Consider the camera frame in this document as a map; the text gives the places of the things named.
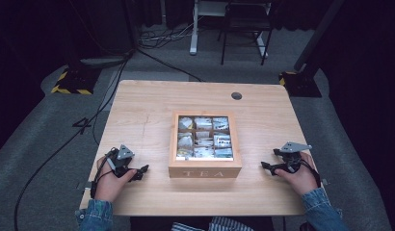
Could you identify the person's left hand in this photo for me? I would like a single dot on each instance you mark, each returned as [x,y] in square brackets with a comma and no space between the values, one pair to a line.
[110,186]

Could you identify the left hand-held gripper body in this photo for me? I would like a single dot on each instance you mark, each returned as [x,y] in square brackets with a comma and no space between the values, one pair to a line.
[121,157]

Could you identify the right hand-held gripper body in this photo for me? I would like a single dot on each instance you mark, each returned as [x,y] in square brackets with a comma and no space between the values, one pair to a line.
[292,154]

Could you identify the white desk frame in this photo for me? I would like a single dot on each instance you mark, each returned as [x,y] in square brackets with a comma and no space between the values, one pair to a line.
[194,29]

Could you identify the black metal chair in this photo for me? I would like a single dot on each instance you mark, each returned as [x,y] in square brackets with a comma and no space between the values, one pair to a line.
[247,19]

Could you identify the dark slanted stand pole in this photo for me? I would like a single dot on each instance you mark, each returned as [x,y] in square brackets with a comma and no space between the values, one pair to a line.
[317,35]

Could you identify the wooden tea box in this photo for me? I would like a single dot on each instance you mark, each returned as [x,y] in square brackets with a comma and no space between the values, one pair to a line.
[203,166]

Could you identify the person's striped clothing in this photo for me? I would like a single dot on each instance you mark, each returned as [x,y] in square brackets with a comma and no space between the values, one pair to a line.
[218,224]

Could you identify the assorted tea bags group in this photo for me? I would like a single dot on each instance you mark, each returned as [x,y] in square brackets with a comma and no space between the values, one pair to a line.
[203,138]

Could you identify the person's right hand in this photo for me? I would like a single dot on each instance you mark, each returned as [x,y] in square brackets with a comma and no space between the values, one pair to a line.
[300,181]

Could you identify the black yellow striped stand base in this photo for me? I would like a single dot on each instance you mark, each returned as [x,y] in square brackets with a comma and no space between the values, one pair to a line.
[76,82]
[301,84]

